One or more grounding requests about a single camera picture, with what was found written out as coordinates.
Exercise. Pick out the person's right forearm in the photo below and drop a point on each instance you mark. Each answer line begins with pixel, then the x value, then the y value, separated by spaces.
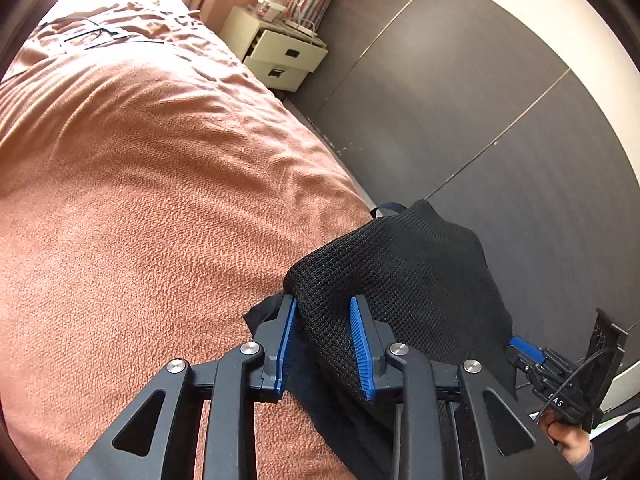
pixel 582 467

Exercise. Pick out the person's right hand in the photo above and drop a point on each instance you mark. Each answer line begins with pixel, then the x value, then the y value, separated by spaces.
pixel 567 437

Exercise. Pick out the white nightstand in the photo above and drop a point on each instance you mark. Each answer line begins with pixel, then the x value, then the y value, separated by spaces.
pixel 280 57

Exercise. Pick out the brown blanket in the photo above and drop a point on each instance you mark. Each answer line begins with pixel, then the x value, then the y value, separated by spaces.
pixel 150 185

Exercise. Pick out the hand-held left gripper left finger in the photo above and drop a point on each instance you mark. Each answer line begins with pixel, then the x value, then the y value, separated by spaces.
pixel 287 345

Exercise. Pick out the black pants with white print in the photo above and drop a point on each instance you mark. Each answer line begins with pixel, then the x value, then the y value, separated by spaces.
pixel 415 270

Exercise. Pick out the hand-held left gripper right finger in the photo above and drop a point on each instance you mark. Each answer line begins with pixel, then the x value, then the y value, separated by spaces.
pixel 361 345

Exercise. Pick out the small white container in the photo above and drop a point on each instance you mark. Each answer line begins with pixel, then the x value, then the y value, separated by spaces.
pixel 270 7

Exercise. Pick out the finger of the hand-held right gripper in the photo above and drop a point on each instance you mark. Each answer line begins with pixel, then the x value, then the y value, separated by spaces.
pixel 525 347

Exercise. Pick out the small black clothes stack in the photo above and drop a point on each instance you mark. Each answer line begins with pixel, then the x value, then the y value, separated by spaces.
pixel 320 390

